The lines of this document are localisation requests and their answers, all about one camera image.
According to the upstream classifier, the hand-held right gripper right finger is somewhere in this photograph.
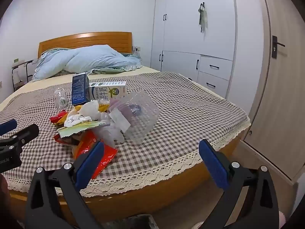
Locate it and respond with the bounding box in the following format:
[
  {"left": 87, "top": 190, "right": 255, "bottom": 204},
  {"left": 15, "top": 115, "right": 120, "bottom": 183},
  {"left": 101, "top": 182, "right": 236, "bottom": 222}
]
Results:
[{"left": 198, "top": 139, "right": 280, "bottom": 229}]

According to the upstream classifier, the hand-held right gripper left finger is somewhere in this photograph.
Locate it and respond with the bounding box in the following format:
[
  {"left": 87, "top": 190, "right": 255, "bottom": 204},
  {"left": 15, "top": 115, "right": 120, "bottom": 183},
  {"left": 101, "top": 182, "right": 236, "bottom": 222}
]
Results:
[{"left": 25, "top": 140, "right": 105, "bottom": 229}]

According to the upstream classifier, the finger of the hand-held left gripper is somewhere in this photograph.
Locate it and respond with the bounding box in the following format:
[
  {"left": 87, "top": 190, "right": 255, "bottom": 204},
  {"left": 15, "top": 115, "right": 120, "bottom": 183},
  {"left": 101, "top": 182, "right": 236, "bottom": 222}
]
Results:
[
  {"left": 0, "top": 123, "right": 40, "bottom": 148},
  {"left": 0, "top": 119, "right": 18, "bottom": 136}
]

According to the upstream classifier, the orange snack bag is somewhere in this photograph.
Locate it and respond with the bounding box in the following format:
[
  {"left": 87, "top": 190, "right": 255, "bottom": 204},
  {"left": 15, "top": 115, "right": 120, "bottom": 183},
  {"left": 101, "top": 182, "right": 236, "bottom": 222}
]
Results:
[{"left": 54, "top": 129, "right": 118, "bottom": 180}]

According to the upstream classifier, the translucent plastic bag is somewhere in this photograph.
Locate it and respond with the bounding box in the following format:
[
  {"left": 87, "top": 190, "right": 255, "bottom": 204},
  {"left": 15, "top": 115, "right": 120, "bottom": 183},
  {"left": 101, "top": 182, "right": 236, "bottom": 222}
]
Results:
[{"left": 94, "top": 114, "right": 125, "bottom": 147}]

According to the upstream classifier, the white tissue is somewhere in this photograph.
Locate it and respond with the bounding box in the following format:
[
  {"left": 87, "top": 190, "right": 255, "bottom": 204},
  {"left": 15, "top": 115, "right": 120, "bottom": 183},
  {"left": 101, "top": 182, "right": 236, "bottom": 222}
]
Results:
[{"left": 64, "top": 100, "right": 102, "bottom": 127}]

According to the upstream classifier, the yellow snack bag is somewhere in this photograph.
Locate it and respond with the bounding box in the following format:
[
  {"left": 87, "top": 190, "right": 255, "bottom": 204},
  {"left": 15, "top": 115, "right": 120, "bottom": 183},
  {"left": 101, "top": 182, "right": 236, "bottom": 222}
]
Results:
[{"left": 70, "top": 101, "right": 112, "bottom": 117}]

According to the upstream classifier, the dark blue carton box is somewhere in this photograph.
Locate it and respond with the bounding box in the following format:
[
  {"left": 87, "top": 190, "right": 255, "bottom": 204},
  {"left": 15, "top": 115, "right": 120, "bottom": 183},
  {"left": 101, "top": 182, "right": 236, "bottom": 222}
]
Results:
[{"left": 71, "top": 72, "right": 90, "bottom": 107}]

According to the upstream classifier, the white milk carton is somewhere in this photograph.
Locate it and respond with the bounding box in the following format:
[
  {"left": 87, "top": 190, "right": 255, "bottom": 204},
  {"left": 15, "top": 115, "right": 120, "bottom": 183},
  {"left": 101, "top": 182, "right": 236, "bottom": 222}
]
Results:
[{"left": 89, "top": 81, "right": 127, "bottom": 101}]

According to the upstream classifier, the red dark snack wrapper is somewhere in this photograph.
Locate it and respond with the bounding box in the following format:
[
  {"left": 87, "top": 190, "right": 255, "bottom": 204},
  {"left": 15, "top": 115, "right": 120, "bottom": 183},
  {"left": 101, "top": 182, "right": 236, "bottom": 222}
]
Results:
[{"left": 50, "top": 109, "right": 69, "bottom": 127}]

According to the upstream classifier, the green yellow paper package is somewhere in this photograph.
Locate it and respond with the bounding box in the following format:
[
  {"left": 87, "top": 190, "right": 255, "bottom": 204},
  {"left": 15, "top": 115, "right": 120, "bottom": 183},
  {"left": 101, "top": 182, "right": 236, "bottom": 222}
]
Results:
[{"left": 56, "top": 120, "right": 111, "bottom": 139}]

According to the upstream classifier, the small clear plastic bottle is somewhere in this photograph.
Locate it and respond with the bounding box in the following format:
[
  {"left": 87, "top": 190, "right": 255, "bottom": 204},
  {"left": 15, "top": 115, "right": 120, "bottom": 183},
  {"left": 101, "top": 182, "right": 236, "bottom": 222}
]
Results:
[{"left": 54, "top": 87, "right": 68, "bottom": 108}]

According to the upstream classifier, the bedside table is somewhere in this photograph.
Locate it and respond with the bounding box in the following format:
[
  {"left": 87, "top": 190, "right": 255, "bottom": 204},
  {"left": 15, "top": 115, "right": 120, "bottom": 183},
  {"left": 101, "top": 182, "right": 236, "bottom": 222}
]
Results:
[{"left": 11, "top": 60, "right": 34, "bottom": 91}]

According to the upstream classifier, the brown checkered blanket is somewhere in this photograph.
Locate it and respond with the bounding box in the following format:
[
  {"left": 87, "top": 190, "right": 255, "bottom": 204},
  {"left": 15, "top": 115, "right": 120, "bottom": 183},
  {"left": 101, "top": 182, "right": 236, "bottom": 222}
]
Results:
[{"left": 0, "top": 72, "right": 251, "bottom": 197}]

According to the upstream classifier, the clear plastic container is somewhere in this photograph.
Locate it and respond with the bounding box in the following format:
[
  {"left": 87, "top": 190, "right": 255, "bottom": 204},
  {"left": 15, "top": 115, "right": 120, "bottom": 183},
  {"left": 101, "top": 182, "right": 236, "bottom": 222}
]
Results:
[{"left": 106, "top": 89, "right": 160, "bottom": 146}]

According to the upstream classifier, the light blue duvet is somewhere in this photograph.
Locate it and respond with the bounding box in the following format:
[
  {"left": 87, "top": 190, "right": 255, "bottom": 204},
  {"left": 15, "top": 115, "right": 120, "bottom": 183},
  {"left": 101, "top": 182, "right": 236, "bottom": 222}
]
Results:
[{"left": 32, "top": 45, "right": 143, "bottom": 81}]

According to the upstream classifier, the cream bed sheet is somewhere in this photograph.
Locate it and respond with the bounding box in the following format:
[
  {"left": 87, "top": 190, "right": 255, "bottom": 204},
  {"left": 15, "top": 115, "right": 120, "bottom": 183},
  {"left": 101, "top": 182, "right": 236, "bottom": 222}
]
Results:
[{"left": 0, "top": 66, "right": 162, "bottom": 105}]

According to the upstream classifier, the white wardrobe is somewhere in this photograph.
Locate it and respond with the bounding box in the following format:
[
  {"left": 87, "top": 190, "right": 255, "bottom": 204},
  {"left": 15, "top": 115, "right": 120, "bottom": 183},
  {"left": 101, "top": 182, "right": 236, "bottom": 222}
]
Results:
[{"left": 150, "top": 0, "right": 239, "bottom": 99}]

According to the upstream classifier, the hanging pale green cloth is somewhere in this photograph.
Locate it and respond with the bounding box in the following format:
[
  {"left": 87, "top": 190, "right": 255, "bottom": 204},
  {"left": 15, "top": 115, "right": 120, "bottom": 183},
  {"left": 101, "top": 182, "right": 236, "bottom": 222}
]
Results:
[{"left": 197, "top": 3, "right": 208, "bottom": 32}]

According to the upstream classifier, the wooden bed frame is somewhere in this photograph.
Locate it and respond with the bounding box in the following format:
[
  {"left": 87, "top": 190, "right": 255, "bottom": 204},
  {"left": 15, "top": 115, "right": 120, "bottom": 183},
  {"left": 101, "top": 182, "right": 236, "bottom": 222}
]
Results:
[{"left": 5, "top": 32, "right": 249, "bottom": 225}]

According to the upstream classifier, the black door handle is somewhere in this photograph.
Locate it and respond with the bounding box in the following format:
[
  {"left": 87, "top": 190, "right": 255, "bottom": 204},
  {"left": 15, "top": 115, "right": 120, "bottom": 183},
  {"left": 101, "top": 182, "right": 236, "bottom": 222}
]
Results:
[{"left": 272, "top": 35, "right": 286, "bottom": 59}]

